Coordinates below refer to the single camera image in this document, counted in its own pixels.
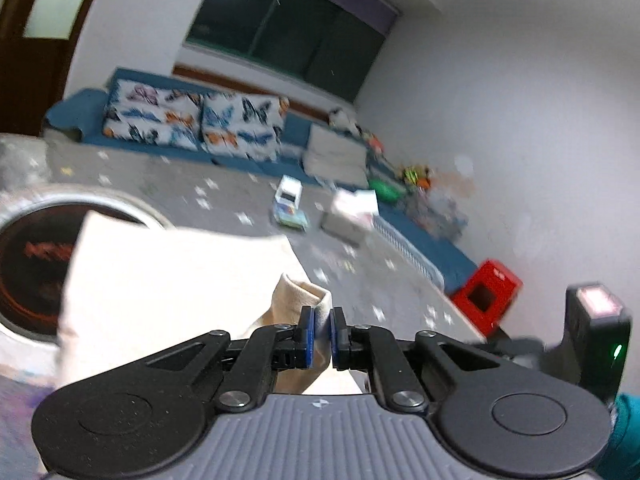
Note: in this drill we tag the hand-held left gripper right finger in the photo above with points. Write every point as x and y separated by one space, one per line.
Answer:
336 337

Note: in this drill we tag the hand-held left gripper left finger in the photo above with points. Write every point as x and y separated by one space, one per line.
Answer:
310 332

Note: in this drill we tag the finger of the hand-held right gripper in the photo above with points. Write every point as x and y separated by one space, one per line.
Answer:
517 346

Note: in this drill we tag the cream garment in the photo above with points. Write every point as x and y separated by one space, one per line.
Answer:
175 280

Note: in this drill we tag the red plastic stool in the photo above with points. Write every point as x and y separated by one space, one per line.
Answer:
495 280

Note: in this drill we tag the white and pink tissue pack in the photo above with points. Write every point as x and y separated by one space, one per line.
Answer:
345 222

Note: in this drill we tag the small colourful plastic packet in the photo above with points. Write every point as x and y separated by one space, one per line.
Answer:
290 216

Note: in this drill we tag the grey star-print tablecloth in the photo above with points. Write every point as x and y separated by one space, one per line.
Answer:
225 200

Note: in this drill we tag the clear plastic storage bin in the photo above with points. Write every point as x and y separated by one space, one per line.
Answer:
435 210

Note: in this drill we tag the plain grey pillow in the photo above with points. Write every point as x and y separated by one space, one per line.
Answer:
332 155

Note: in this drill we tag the yellow and orange plush toys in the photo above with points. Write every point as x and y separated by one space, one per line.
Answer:
415 176

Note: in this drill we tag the pink plush toy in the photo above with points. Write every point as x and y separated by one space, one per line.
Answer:
377 145

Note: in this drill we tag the black and white plush toy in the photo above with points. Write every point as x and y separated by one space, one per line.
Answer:
340 119

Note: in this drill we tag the butterfly print pillow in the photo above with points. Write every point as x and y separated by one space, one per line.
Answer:
145 115
240 127

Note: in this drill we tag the black round induction cooktop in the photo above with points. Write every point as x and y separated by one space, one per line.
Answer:
30 270

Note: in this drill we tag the green framed window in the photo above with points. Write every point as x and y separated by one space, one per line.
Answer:
280 25

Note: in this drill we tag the blue corner sofa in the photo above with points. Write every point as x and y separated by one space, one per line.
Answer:
75 110

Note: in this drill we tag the dark wooden door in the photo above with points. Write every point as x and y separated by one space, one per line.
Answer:
30 85

